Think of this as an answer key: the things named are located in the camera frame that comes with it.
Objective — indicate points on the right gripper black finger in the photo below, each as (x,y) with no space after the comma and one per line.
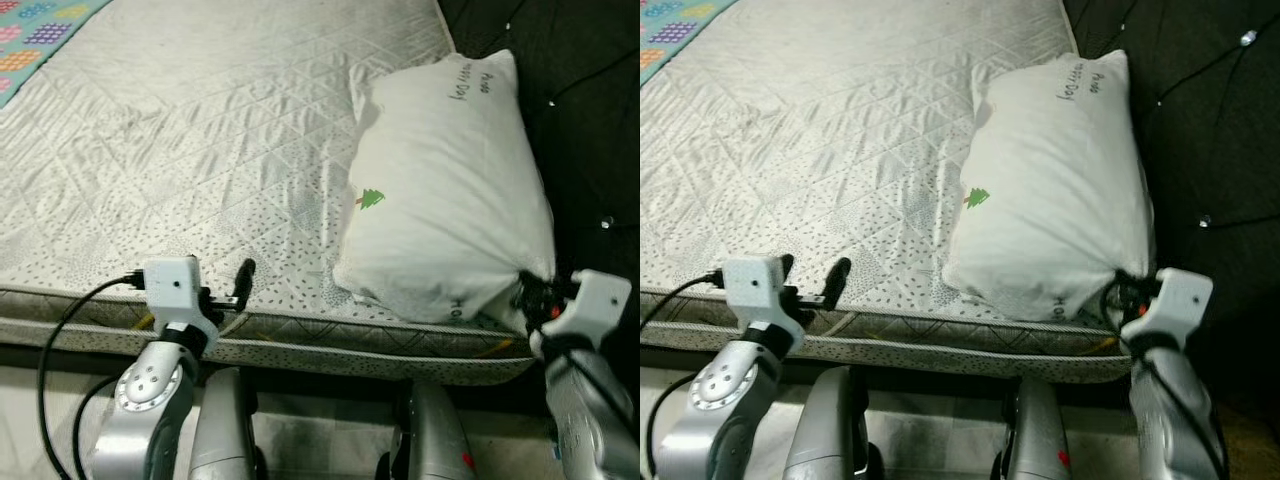
(527,285)
(1118,280)
(1113,310)
(530,314)

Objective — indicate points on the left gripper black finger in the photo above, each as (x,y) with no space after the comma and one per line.
(838,280)
(244,280)
(787,266)

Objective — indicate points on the white pillow green tree print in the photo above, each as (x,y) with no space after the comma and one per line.
(450,180)
(1060,180)

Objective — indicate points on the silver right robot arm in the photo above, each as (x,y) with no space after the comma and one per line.
(590,410)
(1170,410)

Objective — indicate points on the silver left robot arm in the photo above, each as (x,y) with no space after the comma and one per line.
(730,400)
(150,400)

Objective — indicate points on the white quilted mattress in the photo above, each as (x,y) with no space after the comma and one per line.
(200,150)
(820,150)

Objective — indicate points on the silver left robot leg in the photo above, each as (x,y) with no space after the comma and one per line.
(225,430)
(825,430)

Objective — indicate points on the silver robot leg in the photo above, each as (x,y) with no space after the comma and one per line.
(435,440)
(825,430)
(1035,440)
(225,430)

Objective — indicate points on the silver right robot leg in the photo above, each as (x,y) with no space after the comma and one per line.
(1035,440)
(435,440)

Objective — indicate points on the black tufted headboard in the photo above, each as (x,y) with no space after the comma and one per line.
(590,100)
(1200,100)

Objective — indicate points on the turquoise patterned blanket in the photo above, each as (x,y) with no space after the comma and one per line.
(40,40)
(680,25)

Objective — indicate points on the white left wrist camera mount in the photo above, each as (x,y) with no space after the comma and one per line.
(752,283)
(172,283)

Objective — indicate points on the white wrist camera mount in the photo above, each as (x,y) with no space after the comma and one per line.
(172,283)
(752,283)
(600,300)
(1180,300)

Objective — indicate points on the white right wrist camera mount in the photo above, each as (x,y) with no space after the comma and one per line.
(1180,300)
(600,300)

